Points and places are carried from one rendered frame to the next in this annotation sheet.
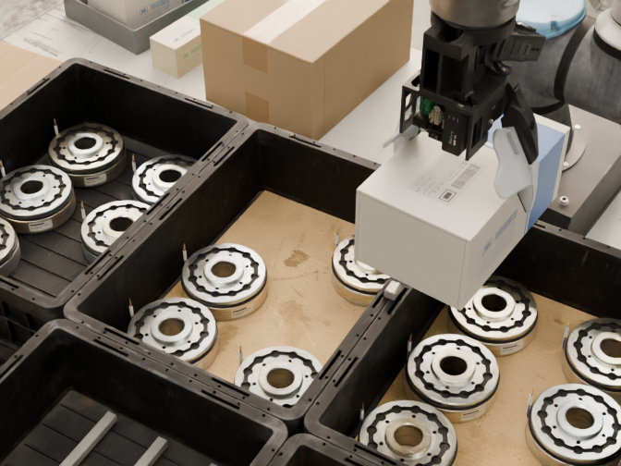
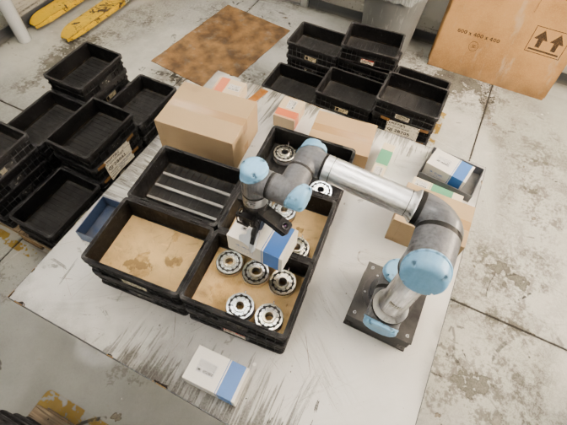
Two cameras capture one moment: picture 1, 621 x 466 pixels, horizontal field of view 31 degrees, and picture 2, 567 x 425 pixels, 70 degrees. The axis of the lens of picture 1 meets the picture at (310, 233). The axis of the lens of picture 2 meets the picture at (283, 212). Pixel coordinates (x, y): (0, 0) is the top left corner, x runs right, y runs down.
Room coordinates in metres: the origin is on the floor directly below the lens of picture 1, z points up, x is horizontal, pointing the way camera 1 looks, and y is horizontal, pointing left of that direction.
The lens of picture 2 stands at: (0.74, -0.80, 2.26)
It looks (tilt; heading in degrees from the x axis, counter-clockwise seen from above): 57 degrees down; 77
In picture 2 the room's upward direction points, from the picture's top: 4 degrees clockwise
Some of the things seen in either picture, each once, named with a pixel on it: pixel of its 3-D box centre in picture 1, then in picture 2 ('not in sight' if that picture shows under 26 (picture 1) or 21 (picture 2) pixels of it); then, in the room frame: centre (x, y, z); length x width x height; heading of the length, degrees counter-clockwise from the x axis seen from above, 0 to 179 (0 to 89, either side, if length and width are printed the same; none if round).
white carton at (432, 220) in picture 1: (462, 192); (262, 239); (0.82, -0.15, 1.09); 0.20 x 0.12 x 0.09; 144
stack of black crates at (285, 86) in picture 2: not in sight; (294, 94); (1.27, 1.49, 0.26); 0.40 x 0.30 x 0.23; 144
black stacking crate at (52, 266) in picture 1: (73, 204); (302, 169); (1.06, 0.30, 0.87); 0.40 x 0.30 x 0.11; 150
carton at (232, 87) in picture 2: not in sight; (229, 91); (0.79, 1.01, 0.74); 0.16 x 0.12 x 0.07; 150
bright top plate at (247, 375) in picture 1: (280, 382); not in sight; (0.77, 0.03, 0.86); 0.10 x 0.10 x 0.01
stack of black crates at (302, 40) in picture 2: not in sight; (316, 58); (1.50, 1.81, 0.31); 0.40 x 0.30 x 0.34; 144
